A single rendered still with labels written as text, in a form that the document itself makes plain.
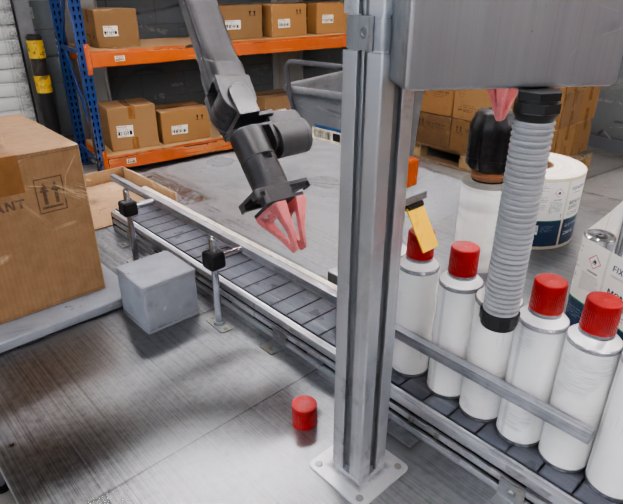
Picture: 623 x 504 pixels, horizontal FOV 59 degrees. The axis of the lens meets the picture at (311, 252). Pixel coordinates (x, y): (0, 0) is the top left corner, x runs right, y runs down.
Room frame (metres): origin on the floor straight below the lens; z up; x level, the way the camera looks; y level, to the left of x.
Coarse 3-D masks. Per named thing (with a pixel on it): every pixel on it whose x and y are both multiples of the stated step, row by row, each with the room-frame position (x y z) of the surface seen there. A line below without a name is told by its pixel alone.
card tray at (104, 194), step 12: (120, 168) 1.54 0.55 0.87; (96, 180) 1.49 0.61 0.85; (108, 180) 1.51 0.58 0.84; (132, 180) 1.50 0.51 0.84; (144, 180) 1.44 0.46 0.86; (96, 192) 1.42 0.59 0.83; (108, 192) 1.42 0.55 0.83; (120, 192) 1.42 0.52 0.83; (132, 192) 1.42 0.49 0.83; (168, 192) 1.35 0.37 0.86; (96, 204) 1.33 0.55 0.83; (108, 204) 1.33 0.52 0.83; (96, 216) 1.25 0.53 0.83; (108, 216) 1.25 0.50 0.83; (96, 228) 1.18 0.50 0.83
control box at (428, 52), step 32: (416, 0) 0.42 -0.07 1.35; (448, 0) 0.42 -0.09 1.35; (480, 0) 0.42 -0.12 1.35; (512, 0) 0.42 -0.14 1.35; (544, 0) 0.43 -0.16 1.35; (576, 0) 0.43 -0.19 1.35; (608, 0) 0.43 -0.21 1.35; (416, 32) 0.42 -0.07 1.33; (448, 32) 0.42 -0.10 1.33; (480, 32) 0.42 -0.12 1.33; (512, 32) 0.43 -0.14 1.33; (544, 32) 0.43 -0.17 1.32; (576, 32) 0.43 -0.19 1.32; (608, 32) 0.44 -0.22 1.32; (416, 64) 0.42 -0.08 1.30; (448, 64) 0.42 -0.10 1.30; (480, 64) 0.42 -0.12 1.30; (512, 64) 0.43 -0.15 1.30; (544, 64) 0.43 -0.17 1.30; (576, 64) 0.43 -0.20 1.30; (608, 64) 0.44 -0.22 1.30
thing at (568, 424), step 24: (144, 192) 1.08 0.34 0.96; (192, 216) 0.95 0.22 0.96; (240, 240) 0.85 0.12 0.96; (264, 264) 0.78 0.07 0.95; (312, 288) 0.70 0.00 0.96; (408, 336) 0.57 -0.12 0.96; (456, 360) 0.52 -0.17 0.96; (480, 384) 0.49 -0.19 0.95; (504, 384) 0.48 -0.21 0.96; (528, 408) 0.45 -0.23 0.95; (552, 408) 0.44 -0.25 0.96; (576, 432) 0.41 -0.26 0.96
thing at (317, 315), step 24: (144, 216) 1.14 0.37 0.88; (168, 216) 1.14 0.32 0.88; (168, 240) 1.02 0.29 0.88; (192, 240) 1.02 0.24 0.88; (216, 240) 1.02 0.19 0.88; (240, 264) 0.91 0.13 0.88; (264, 288) 0.82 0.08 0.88; (288, 288) 0.82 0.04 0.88; (288, 312) 0.75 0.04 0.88; (312, 312) 0.75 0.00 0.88; (336, 312) 0.75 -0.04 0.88; (408, 384) 0.57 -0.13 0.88; (432, 408) 0.53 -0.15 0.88; (456, 408) 0.53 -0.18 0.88; (480, 432) 0.49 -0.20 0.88; (528, 456) 0.45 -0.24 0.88; (552, 480) 0.42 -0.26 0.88; (576, 480) 0.42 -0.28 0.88
